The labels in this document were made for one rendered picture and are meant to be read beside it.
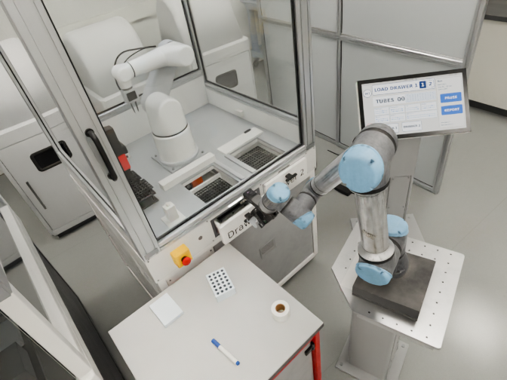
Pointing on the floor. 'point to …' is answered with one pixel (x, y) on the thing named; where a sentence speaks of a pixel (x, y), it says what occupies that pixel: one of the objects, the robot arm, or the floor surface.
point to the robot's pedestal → (370, 346)
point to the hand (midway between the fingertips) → (251, 216)
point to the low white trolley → (222, 330)
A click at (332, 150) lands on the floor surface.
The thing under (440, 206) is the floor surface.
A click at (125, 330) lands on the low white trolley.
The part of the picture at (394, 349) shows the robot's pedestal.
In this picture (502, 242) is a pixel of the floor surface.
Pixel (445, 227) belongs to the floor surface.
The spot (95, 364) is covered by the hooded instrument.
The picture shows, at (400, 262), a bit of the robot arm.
